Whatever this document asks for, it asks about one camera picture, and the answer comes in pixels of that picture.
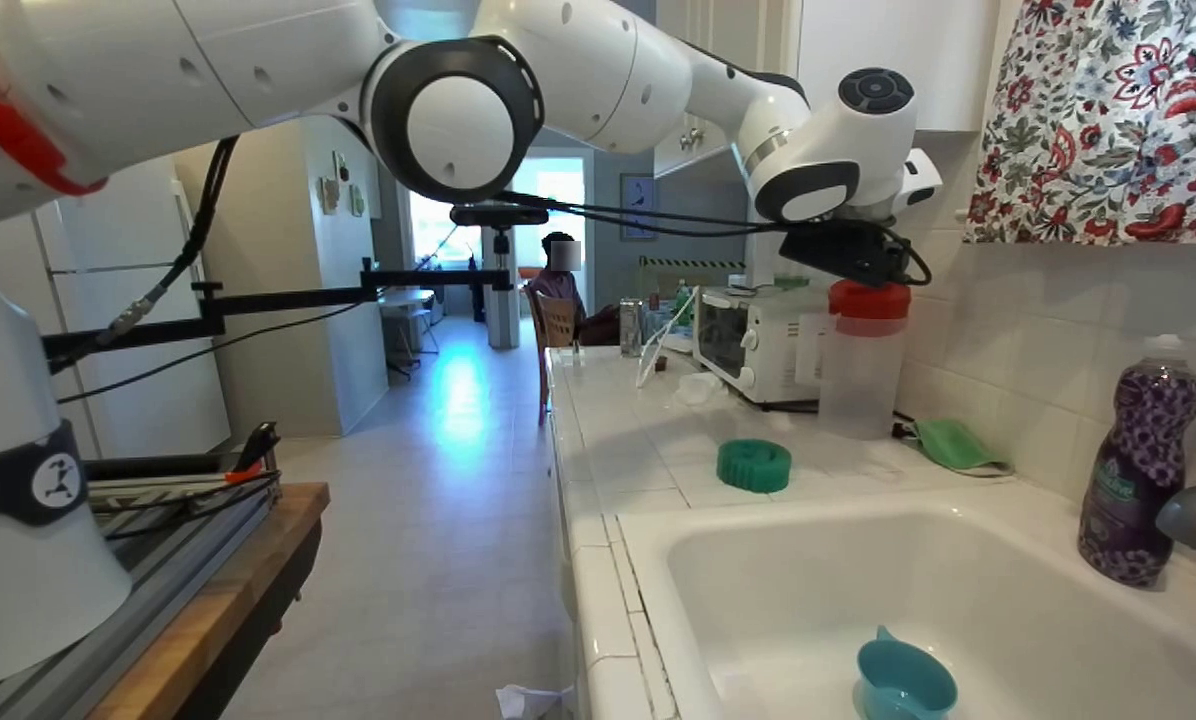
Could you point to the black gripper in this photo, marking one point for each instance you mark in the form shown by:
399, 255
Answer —
840, 248

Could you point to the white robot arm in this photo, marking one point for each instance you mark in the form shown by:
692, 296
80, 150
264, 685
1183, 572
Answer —
223, 54

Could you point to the clear plastic jug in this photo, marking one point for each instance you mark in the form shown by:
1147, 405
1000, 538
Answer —
860, 387

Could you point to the green round lid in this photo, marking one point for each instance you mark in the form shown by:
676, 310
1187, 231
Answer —
753, 464

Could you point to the white microwave oven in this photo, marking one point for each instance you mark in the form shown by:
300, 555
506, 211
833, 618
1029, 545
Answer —
756, 347

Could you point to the black power plug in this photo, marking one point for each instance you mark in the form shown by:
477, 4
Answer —
907, 430

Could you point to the green sponge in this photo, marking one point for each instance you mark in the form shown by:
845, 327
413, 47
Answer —
952, 445

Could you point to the clear glass jar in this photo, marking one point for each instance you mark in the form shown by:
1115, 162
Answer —
632, 327

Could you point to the person in background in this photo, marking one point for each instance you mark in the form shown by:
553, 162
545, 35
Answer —
559, 303

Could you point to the floral curtain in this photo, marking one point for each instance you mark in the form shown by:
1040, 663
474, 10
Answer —
1103, 120

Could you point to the white ceramic sink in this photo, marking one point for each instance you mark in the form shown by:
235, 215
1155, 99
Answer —
808, 600

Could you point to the purple dish soap bottle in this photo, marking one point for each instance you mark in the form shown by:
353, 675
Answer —
1137, 464

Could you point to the teal plastic cup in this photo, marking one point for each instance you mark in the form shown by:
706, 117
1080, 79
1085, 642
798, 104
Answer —
902, 683

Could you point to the white tall cabinet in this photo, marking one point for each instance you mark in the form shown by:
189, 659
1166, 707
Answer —
348, 295

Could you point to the crumpled white paper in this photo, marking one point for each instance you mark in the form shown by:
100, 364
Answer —
538, 700

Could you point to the wooden table board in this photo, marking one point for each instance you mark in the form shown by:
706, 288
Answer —
223, 614

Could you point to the white refrigerator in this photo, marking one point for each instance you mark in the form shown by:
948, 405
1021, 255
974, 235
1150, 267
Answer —
88, 255

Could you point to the white wall cabinet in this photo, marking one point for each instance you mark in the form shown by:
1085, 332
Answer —
958, 65

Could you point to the black camera on stand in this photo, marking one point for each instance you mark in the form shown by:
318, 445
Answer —
496, 211

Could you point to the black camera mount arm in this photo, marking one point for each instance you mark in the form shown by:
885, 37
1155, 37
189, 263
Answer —
288, 303

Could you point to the aluminium rail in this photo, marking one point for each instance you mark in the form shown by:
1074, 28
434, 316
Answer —
159, 587

